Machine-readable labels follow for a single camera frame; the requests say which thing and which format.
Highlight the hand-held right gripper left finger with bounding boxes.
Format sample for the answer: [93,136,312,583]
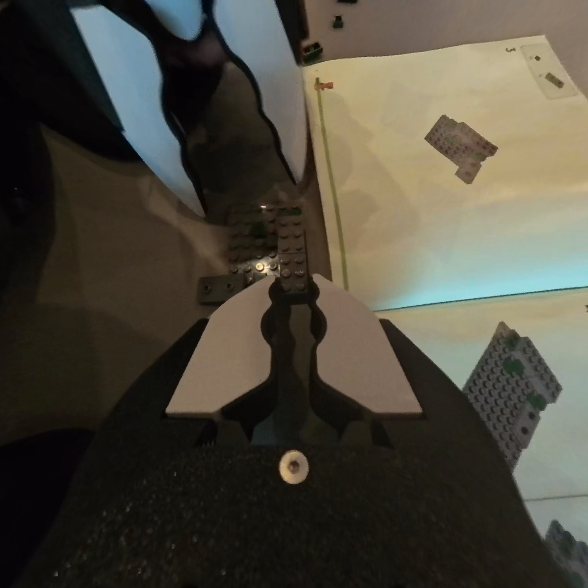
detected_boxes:
[165,277,296,445]

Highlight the grey desk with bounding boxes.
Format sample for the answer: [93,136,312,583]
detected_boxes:
[0,0,559,435]

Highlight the long grey studded brick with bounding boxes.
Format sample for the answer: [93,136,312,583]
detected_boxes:
[277,228,318,305]

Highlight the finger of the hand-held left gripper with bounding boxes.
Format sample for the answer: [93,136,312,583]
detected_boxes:
[71,0,208,217]
[202,0,308,186]

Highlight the grey two-hole plate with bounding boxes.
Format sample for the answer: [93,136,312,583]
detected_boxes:
[198,275,245,307]

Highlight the dark grey brick plate assembly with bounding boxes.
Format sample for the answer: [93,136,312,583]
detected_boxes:
[226,203,319,305]

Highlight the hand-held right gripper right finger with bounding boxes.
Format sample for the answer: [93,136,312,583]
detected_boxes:
[307,274,424,449]

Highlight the open building instruction booklet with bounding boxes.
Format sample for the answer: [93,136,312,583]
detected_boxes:
[303,34,588,588]

